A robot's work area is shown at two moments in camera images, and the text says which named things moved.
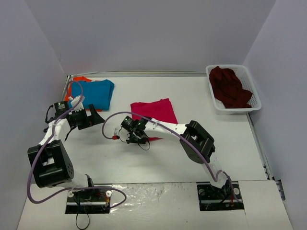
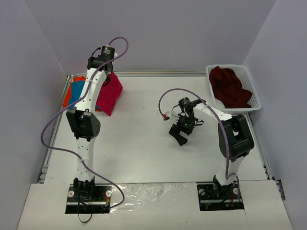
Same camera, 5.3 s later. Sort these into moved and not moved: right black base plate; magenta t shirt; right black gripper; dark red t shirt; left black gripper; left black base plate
Moved: right black gripper; left black gripper; magenta t shirt
Not moved: left black base plate; right black base plate; dark red t shirt
